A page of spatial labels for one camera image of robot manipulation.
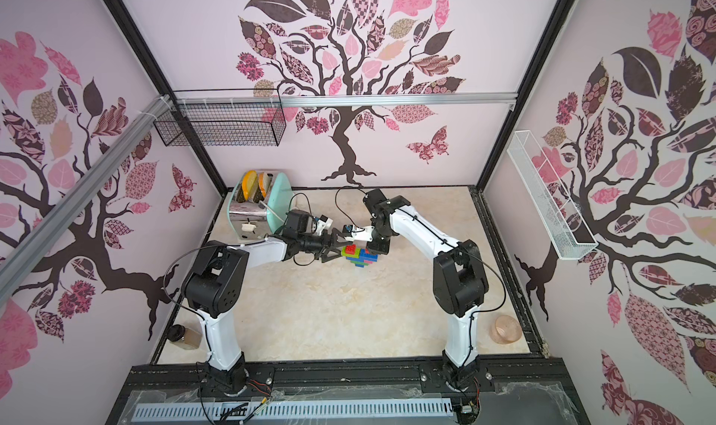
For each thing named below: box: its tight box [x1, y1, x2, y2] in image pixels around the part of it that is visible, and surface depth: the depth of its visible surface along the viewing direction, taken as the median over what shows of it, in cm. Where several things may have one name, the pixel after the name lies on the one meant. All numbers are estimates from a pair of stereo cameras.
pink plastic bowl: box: [488, 314, 523, 344], surface depth 79 cm
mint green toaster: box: [227, 169, 294, 241], surface depth 96 cm
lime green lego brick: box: [340, 247, 361, 259], surface depth 93 cm
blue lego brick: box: [359, 247, 380, 262], surface depth 92 cm
